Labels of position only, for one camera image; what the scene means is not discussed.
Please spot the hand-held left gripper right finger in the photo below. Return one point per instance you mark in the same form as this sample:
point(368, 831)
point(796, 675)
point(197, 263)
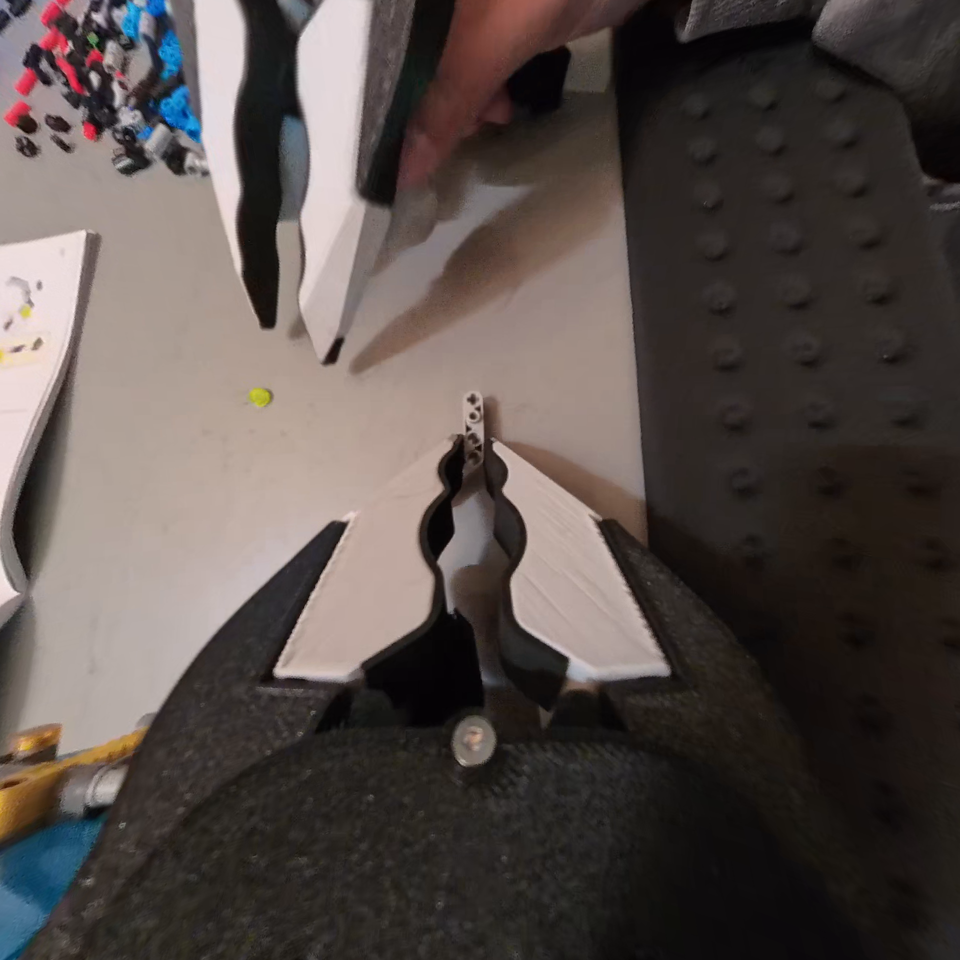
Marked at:
point(585, 592)

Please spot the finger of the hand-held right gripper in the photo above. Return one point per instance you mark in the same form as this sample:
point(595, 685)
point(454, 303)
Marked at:
point(334, 187)
point(221, 112)

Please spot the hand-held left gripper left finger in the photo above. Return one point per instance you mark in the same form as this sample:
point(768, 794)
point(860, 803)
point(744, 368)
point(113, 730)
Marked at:
point(367, 585)

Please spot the grey toy brick beam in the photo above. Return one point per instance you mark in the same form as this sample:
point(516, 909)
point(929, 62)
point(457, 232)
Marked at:
point(473, 412)

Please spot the lime round toy brick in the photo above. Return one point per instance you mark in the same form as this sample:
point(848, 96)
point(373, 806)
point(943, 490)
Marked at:
point(260, 396)

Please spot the blue toy brick vehicle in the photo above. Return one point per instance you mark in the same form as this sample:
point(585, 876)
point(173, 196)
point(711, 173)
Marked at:
point(37, 885)

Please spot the person's right hand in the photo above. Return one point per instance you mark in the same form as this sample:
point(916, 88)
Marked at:
point(480, 82)

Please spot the pile of loose toy bricks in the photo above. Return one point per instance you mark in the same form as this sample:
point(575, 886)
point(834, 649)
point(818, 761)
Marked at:
point(112, 90)

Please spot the white instruction booklet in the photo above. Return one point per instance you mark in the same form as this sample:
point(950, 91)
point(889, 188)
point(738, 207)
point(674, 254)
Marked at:
point(37, 337)

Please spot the black dimpled pad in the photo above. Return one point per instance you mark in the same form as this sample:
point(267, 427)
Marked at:
point(787, 337)

